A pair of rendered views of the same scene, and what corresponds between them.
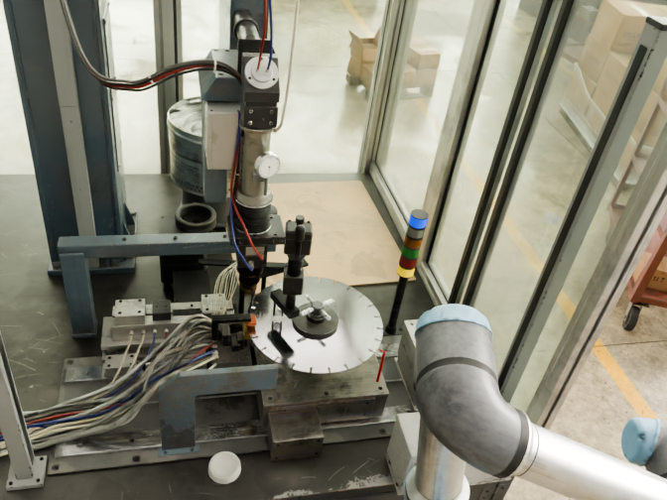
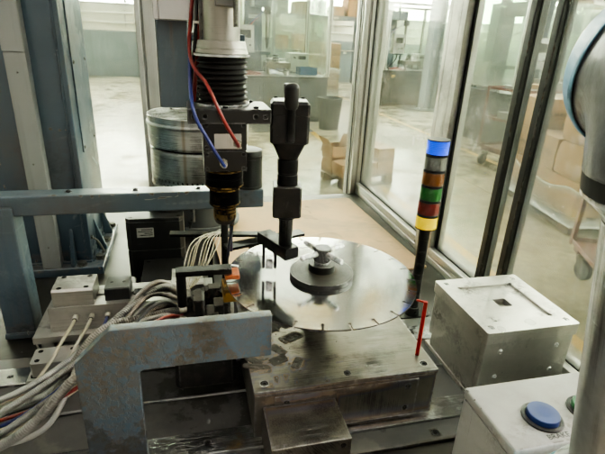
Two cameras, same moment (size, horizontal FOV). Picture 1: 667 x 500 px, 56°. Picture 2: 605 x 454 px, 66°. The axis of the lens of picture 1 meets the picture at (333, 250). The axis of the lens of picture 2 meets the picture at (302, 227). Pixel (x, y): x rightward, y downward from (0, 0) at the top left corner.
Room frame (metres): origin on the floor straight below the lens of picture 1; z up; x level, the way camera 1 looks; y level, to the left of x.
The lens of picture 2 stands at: (0.38, 0.01, 1.34)
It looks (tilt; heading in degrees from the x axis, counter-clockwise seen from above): 22 degrees down; 3
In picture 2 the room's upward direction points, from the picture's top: 3 degrees clockwise
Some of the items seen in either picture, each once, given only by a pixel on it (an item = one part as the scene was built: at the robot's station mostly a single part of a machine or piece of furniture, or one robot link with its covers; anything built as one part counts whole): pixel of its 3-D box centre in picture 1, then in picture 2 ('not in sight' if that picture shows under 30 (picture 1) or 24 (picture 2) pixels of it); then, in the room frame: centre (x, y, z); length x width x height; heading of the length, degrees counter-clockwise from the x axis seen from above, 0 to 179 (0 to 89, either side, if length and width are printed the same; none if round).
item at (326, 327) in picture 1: (316, 316); (321, 268); (1.11, 0.02, 0.96); 0.11 x 0.11 x 0.03
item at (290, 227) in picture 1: (296, 255); (288, 154); (1.06, 0.08, 1.17); 0.06 x 0.05 x 0.20; 99
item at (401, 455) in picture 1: (455, 447); (564, 443); (0.90, -0.34, 0.82); 0.28 x 0.11 x 0.15; 108
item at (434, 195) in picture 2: (411, 249); (430, 192); (1.32, -0.20, 1.05); 0.05 x 0.04 x 0.03; 18
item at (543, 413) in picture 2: not in sight; (542, 417); (0.86, -0.28, 0.90); 0.04 x 0.04 x 0.02
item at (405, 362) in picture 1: (441, 363); (494, 335); (1.15, -0.32, 0.82); 0.18 x 0.18 x 0.15; 18
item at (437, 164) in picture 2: (416, 229); (435, 162); (1.32, -0.20, 1.11); 0.05 x 0.04 x 0.03; 18
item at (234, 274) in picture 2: (233, 326); (208, 286); (1.05, 0.20, 0.95); 0.10 x 0.03 x 0.07; 108
